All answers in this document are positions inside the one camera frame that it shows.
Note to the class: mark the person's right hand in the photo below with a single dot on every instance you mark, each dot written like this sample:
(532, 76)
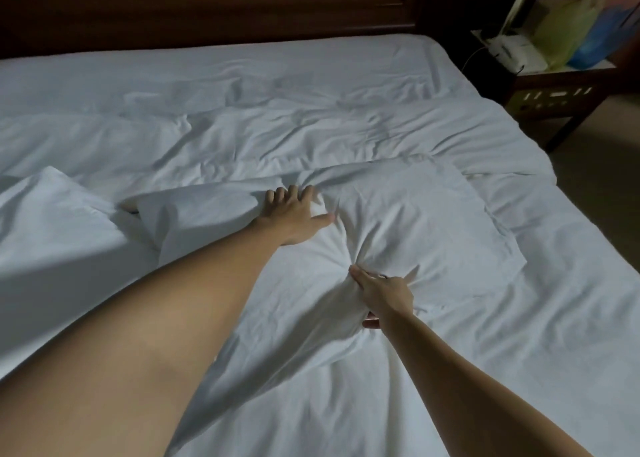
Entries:
(387, 297)

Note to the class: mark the white bed sheet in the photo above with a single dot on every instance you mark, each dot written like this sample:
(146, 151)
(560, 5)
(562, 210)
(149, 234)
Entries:
(225, 72)

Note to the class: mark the person's left middle finger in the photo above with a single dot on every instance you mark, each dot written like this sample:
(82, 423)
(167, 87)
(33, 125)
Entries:
(293, 195)

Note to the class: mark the white duvet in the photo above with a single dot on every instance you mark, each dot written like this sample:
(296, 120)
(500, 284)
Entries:
(525, 351)

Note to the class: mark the green plastic bag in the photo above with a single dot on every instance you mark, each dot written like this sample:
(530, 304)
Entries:
(562, 27)

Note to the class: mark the person's left hand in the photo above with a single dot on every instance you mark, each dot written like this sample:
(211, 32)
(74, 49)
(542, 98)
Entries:
(290, 219)

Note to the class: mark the white telephone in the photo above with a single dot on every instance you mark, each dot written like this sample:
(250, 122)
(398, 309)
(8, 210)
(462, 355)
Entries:
(517, 52)

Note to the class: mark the white pillow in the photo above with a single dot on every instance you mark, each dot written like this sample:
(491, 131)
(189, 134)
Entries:
(425, 232)
(45, 217)

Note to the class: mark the metal lamp pole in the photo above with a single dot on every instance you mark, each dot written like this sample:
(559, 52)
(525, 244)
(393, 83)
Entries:
(516, 2)

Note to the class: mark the dark wooden headboard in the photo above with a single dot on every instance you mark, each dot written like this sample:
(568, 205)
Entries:
(210, 7)

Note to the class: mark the blue plastic bag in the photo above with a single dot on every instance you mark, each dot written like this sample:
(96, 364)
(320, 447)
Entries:
(605, 37)

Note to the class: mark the person's right forearm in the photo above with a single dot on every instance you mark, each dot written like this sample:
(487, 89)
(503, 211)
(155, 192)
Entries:
(470, 391)

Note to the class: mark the person's right thumb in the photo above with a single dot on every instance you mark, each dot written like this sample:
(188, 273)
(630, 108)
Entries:
(370, 323)

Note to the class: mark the person's left thumb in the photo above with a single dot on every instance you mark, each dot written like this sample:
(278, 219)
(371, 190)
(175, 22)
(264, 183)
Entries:
(324, 219)

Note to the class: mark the person's left forearm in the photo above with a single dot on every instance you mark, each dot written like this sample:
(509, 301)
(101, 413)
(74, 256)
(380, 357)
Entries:
(130, 351)

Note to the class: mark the person's left little finger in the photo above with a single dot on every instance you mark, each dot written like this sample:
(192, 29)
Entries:
(269, 199)

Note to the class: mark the dark wooden nightstand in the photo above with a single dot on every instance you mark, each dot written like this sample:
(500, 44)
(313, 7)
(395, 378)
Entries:
(560, 92)

